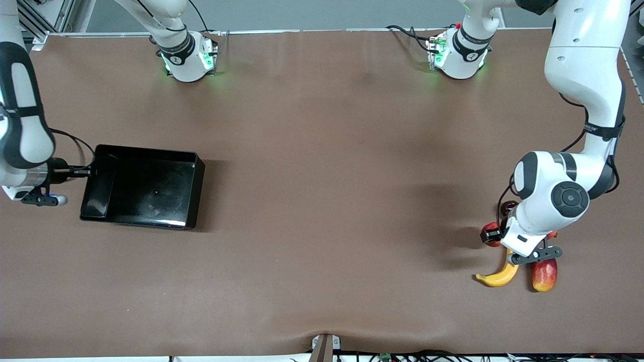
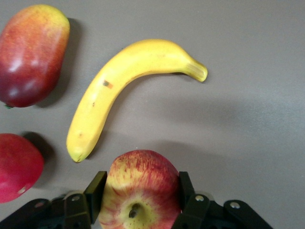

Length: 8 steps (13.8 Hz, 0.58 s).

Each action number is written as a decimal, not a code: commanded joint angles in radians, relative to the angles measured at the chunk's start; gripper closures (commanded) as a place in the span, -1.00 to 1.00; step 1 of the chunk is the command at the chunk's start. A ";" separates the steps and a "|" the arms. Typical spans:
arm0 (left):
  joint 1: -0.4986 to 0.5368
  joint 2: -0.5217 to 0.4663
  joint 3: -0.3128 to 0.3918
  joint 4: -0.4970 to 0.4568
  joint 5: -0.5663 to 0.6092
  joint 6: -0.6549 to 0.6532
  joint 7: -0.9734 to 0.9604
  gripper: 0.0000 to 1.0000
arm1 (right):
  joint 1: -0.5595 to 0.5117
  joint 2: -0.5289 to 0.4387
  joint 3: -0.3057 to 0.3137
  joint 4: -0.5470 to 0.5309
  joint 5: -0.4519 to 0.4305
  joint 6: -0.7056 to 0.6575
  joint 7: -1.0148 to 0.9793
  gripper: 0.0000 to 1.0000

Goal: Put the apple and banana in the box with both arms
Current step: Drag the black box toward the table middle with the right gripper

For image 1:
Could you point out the round red peach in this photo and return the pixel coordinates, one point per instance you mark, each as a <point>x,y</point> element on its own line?
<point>553,235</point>

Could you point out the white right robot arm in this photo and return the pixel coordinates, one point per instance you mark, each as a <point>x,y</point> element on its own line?
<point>186,68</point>

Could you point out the brown table cover mat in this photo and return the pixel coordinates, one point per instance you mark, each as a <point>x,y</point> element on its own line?
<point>322,125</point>

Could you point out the dark purple plum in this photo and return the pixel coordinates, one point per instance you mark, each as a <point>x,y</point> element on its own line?
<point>508,206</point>

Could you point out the aluminium table edge rail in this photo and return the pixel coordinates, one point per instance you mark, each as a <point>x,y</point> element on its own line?
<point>322,31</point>

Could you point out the black rectangular plastic box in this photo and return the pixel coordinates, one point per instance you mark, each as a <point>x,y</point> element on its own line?
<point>151,196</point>

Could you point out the red yellow mango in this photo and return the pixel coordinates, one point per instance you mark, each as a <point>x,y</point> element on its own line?
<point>544,277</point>

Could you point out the yellow banana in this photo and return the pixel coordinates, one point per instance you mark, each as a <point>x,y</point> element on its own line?
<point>498,277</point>

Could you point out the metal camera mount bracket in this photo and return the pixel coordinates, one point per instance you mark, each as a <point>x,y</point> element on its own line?
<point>324,349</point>

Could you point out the silver aluminium frame strut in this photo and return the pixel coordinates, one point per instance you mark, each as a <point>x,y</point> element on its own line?
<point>65,12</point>

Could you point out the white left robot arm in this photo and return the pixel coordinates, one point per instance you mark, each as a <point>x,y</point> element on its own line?
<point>583,60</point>

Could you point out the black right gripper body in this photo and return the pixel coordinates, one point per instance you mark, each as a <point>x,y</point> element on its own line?
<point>60,164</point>

